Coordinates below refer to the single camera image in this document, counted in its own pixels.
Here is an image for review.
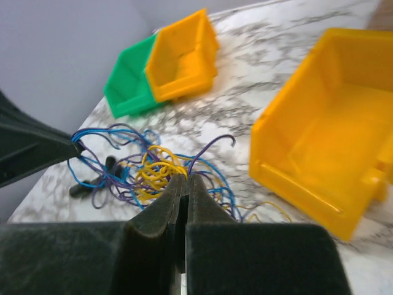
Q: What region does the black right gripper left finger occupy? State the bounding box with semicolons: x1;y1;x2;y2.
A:
1;175;186;294

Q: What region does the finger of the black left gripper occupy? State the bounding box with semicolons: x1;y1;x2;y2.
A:
1;94;84;187

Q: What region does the green plastic bin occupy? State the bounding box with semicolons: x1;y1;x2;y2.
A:
104;34;163;119

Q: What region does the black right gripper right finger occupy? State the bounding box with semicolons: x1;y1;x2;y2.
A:
185;175;351;294

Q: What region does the silver open-end wrench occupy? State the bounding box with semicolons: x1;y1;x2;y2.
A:
68;155;128;198

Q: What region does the yellow cable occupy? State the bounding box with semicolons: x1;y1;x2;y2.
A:
134;144;292;224

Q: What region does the blue cable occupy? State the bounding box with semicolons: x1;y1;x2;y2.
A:
67;127;237;219

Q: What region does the yellow bin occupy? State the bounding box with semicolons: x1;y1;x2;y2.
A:
249;28;392;241
145;8;219;103

